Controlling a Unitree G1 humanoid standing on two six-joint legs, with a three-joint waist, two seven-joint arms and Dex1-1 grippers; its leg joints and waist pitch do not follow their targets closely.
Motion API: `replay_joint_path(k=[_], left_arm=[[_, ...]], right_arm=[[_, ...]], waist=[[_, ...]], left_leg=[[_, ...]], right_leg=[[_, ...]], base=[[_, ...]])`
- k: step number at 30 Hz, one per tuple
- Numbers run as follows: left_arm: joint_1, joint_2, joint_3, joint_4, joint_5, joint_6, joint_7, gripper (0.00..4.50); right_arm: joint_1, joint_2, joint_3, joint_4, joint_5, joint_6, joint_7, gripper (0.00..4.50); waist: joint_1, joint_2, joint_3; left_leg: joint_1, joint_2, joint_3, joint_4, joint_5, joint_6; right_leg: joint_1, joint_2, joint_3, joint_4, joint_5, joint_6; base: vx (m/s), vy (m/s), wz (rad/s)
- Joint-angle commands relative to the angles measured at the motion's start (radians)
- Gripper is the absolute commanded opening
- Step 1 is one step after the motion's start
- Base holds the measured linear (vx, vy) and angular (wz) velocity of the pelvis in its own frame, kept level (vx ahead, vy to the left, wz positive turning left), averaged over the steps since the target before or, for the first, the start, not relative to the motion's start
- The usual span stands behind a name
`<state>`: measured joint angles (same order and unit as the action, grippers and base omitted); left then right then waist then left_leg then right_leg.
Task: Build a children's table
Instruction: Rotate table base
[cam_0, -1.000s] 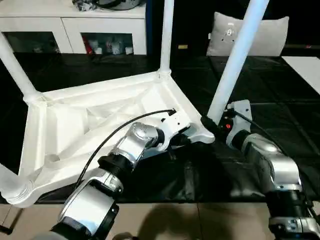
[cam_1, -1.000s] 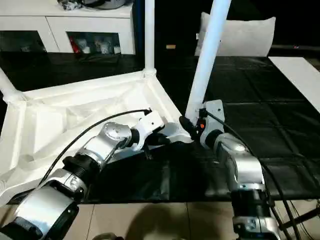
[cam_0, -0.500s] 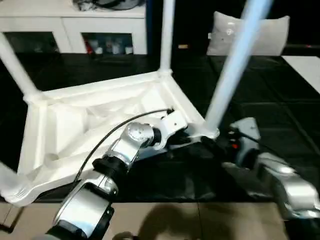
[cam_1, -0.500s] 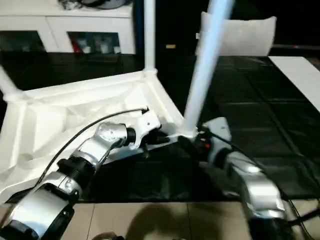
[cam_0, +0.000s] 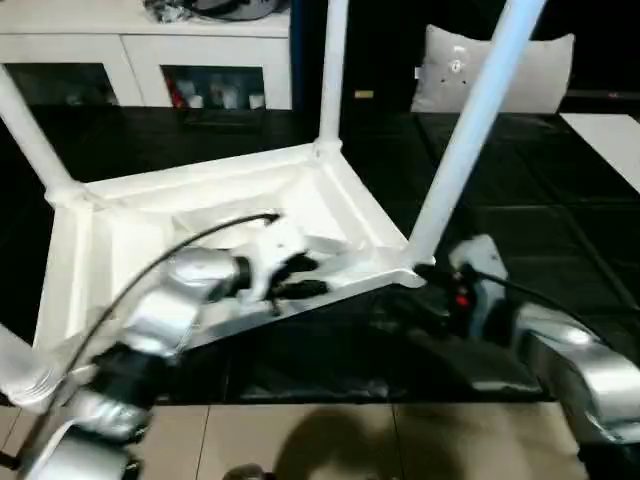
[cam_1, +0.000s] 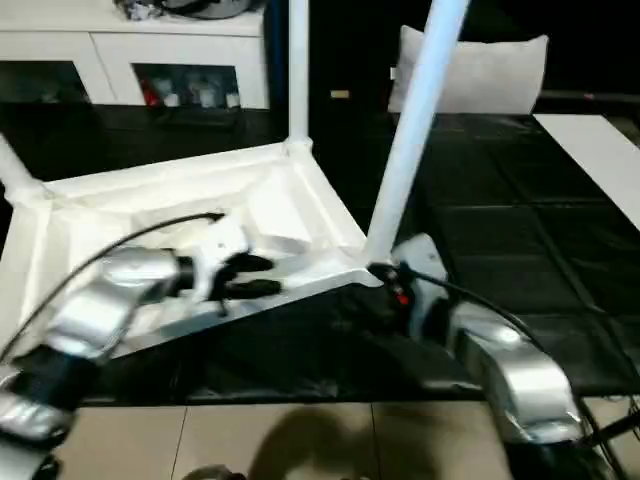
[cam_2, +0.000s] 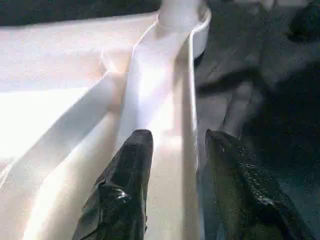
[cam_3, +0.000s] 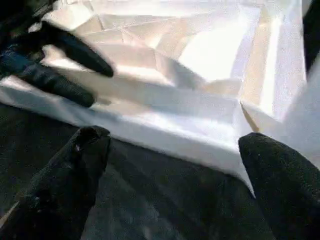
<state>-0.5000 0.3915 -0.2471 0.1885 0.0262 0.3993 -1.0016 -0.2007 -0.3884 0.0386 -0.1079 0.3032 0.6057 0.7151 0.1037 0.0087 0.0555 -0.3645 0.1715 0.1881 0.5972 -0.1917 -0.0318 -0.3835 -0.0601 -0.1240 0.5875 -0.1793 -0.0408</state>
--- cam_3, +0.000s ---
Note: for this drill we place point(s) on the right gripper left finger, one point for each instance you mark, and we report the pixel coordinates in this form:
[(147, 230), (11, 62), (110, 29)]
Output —
[(57, 190)]

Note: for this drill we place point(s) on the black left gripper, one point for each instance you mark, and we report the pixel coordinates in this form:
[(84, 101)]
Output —
[(17, 55)]

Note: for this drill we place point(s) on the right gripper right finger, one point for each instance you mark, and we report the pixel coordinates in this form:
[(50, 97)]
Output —
[(287, 190)]

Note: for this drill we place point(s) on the white plastic table leg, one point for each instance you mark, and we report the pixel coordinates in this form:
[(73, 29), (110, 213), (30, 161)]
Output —
[(305, 120)]

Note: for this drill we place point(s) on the white plastic table top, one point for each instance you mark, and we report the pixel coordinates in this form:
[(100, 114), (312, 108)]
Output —
[(175, 112)]

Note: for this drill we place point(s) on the black work mat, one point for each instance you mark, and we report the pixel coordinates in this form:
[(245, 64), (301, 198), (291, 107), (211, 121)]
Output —
[(162, 195)]

